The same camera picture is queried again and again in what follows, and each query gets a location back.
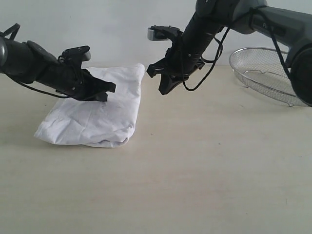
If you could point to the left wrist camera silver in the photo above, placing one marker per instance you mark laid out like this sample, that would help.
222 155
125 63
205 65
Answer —
75 56

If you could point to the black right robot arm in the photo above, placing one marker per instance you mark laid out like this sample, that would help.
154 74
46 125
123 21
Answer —
290 28

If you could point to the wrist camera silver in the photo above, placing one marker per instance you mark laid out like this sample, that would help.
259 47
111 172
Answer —
75 56
162 33

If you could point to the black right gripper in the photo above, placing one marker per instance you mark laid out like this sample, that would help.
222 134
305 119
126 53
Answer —
176 65

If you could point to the metal wire mesh basket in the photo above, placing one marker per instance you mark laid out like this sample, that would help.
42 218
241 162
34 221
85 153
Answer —
259 68

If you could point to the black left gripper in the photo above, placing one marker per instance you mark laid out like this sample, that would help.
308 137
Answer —
81 85

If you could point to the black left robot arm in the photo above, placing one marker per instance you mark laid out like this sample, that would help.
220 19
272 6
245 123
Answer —
27 62

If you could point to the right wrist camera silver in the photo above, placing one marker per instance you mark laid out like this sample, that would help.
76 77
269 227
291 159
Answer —
162 33

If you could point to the white t-shirt red logo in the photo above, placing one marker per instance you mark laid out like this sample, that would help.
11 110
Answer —
108 124

